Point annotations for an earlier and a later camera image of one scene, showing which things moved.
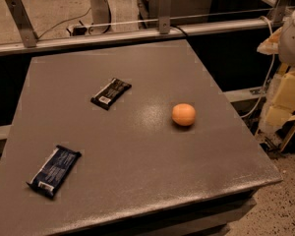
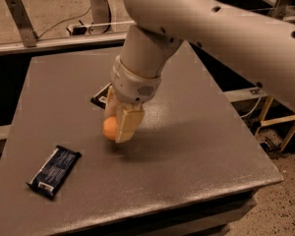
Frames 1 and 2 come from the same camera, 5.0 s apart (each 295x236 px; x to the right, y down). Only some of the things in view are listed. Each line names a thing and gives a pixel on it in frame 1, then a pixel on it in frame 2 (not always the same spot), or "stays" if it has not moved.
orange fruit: (183, 114) → (109, 128)
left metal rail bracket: (23, 22) stays
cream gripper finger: (271, 45) → (133, 88)
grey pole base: (99, 8) stays
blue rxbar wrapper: (54, 170) stays
